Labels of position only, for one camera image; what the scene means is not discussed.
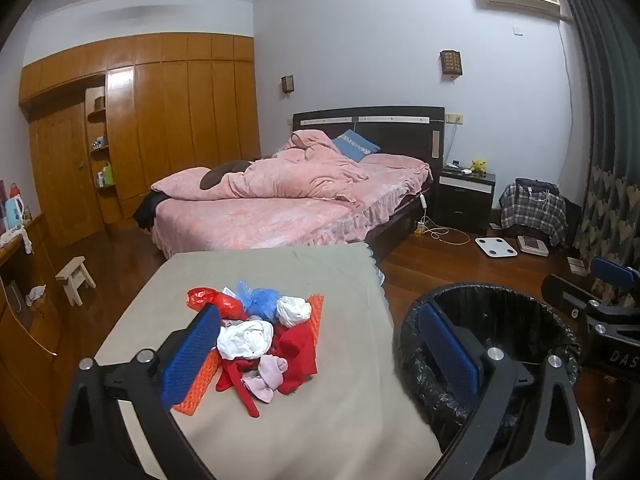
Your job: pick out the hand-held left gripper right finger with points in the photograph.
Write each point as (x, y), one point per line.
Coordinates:
(447, 355)

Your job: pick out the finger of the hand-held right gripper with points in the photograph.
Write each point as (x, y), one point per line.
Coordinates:
(565, 297)
(612, 274)

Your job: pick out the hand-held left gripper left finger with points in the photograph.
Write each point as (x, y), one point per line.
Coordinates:
(192, 350)

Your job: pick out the black trash bin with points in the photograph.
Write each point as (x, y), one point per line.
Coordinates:
(520, 305)

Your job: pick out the red plastic bag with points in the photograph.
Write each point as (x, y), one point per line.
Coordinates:
(225, 304)

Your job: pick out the blue plastic bag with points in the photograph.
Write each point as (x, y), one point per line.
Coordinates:
(260, 300)

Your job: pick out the large white plastic bag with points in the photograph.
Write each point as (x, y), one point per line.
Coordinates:
(245, 340)

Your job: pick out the pink sock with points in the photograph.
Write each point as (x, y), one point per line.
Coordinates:
(270, 375)

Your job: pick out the white bathroom scale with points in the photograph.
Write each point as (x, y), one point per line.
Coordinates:
(495, 247)

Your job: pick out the plaid shirt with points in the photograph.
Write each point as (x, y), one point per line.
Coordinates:
(530, 215)

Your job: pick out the red cloth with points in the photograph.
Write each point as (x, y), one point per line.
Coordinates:
(300, 355)

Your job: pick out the small white plastic bag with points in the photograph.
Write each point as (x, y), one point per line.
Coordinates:
(294, 311)

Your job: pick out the orange foam mesh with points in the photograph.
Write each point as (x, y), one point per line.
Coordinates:
(316, 310)

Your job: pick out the beige tablecloth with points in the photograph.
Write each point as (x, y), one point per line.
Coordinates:
(300, 270)

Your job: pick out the small wooden stool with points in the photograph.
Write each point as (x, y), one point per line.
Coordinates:
(75, 272)

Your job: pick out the dark nightstand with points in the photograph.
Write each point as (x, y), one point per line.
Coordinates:
(462, 200)

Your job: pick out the dark wooden bed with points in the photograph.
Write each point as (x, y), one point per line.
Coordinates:
(250, 220)

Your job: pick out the black garment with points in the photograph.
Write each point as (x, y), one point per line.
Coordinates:
(147, 212)

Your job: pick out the yellow plush toy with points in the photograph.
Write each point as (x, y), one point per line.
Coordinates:
(478, 166)

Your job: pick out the grey patterned curtain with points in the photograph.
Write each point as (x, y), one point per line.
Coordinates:
(610, 110)

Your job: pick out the crumpled white cloth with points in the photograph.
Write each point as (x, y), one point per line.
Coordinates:
(36, 294)

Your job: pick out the wooden side cabinet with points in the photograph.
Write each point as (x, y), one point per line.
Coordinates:
(25, 385)

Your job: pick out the brown cushion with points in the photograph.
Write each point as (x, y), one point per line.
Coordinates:
(220, 175)

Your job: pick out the grey paper bag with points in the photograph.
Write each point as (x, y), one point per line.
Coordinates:
(14, 297)

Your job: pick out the green bottles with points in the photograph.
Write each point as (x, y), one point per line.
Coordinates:
(106, 175)

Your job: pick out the pink duvet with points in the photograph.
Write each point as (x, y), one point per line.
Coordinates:
(280, 175)

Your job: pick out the hanging white cloth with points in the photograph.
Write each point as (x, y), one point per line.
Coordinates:
(27, 242)

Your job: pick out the light blue kettle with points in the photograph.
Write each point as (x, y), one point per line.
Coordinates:
(14, 215)

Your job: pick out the blue pillow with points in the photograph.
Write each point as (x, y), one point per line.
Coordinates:
(355, 145)

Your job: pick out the wooden wardrobe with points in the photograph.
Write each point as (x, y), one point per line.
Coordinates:
(175, 120)

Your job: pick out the red box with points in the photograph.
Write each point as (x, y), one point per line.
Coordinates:
(2, 205)

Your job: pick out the wall socket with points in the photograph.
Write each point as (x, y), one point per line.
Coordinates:
(453, 119)

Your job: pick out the large wall lamp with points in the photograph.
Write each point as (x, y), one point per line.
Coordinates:
(451, 64)

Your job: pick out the small wall lamp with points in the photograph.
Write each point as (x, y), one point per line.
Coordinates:
(287, 85)

